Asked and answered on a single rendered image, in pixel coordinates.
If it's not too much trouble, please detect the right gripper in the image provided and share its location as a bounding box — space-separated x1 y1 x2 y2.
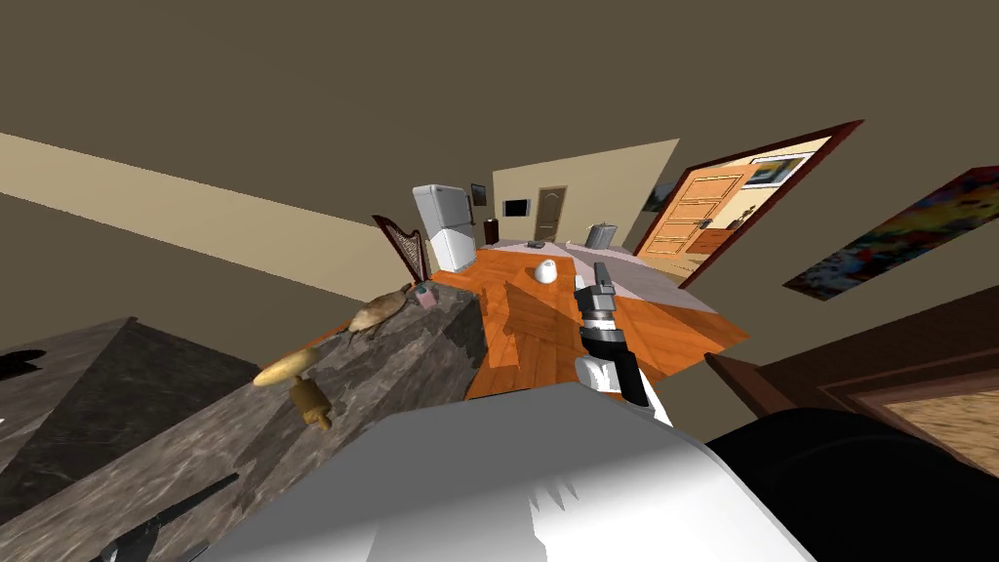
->
575 261 620 315

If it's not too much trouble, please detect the white fridge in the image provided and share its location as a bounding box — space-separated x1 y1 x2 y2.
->
412 183 480 274

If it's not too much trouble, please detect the brown bread loaf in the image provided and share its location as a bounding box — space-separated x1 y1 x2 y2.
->
346 288 412 338

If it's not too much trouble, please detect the colourful wall painting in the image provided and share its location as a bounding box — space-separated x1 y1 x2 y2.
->
781 165 999 302

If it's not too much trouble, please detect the brown wooden door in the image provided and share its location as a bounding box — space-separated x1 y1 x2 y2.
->
704 284 999 479

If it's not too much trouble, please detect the orange panelled door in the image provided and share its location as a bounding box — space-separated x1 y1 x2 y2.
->
639 163 760 263

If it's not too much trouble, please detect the yellow potato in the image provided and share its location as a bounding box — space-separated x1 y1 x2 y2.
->
253 346 322 388

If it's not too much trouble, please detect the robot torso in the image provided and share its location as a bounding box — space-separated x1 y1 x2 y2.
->
193 381 818 562

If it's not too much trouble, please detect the dark red harp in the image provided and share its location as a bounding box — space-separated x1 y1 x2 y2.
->
371 214 431 285

